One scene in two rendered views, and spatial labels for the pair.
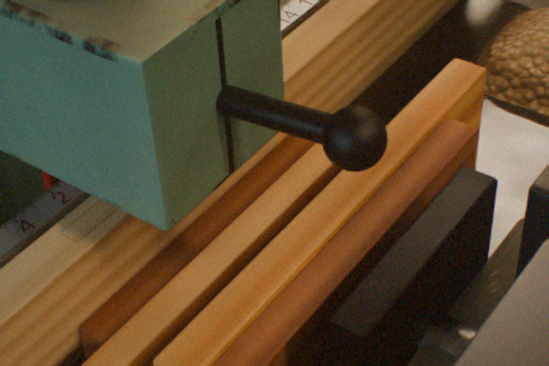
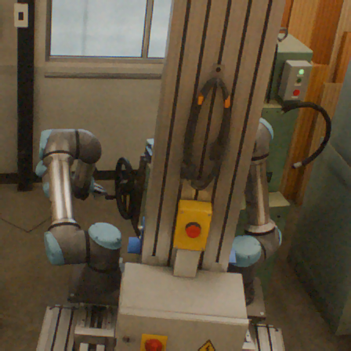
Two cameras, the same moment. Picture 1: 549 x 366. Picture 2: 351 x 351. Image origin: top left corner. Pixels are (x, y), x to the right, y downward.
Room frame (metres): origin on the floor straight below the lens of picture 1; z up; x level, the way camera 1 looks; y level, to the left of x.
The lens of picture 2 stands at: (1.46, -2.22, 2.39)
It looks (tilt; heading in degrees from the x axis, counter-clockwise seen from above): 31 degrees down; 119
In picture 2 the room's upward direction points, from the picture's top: 8 degrees clockwise
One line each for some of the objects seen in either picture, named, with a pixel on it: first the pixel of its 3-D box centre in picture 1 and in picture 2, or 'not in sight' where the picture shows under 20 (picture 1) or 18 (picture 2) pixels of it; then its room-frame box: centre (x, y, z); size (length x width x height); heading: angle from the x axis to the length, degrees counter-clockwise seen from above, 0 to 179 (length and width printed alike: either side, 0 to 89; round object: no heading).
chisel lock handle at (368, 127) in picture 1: (293, 114); not in sight; (0.26, -0.01, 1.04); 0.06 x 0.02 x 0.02; 51
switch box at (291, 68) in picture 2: not in sight; (294, 80); (0.62, 0.21, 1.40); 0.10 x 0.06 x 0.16; 51
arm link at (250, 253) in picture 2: not in sight; (243, 258); (0.83, -0.50, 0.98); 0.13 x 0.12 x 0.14; 86
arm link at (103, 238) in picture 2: not in sight; (103, 244); (0.41, -0.78, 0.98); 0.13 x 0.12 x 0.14; 48
